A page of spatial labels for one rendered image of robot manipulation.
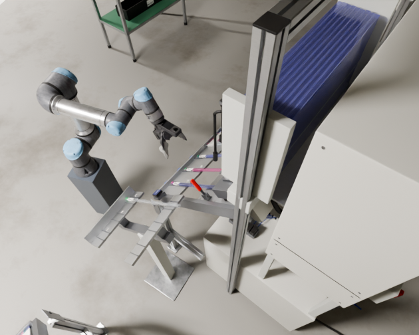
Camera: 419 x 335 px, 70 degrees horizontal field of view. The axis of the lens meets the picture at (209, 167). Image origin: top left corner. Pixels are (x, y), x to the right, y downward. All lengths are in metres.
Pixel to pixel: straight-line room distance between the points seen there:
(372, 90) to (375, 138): 0.13
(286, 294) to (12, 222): 2.10
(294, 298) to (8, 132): 2.86
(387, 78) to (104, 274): 2.06
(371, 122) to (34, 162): 2.78
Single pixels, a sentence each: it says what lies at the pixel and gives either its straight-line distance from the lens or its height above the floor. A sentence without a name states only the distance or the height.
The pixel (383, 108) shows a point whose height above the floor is 1.72.
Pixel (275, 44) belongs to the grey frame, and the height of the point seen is 1.88.
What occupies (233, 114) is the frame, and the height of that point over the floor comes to 1.67.
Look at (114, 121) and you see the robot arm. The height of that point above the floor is 1.15.
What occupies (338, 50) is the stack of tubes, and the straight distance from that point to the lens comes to 0.88.
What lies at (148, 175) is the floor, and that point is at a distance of 2.58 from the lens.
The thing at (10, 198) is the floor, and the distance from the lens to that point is 2.95.
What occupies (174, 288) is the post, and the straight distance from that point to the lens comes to 2.20.
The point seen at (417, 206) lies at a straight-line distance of 0.63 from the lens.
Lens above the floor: 2.15
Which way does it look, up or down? 57 degrees down
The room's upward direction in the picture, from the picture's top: 3 degrees counter-clockwise
